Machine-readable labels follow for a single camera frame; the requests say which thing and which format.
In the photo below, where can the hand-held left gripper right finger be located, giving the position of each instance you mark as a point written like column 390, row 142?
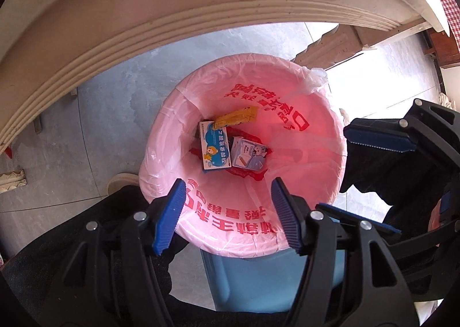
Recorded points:
column 287, row 215

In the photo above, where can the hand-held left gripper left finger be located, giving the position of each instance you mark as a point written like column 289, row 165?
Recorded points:
column 169, row 215

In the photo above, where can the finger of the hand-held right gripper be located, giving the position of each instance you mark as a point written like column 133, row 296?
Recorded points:
column 359, row 219
column 381, row 138

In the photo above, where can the pink-lined trash bin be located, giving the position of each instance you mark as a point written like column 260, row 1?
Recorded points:
column 287, row 176

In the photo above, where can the light blue carton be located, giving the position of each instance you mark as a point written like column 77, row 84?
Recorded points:
column 248, row 154

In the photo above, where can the blue trash bin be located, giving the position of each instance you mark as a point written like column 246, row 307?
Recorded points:
column 244, row 276

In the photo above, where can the blue medicine box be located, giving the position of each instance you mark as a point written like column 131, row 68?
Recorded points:
column 215, row 149

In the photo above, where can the yellow snack wrapper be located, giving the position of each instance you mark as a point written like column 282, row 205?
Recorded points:
column 237, row 117

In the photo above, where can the beige shoe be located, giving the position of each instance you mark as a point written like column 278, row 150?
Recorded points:
column 344, row 117
column 122, row 183

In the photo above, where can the wooden cabinet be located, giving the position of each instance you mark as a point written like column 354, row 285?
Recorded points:
column 444, row 50

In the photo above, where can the dark grey pants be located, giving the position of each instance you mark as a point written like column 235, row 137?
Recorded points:
column 54, row 258

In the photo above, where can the cream wooden table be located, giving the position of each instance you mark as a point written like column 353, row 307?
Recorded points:
column 143, row 7

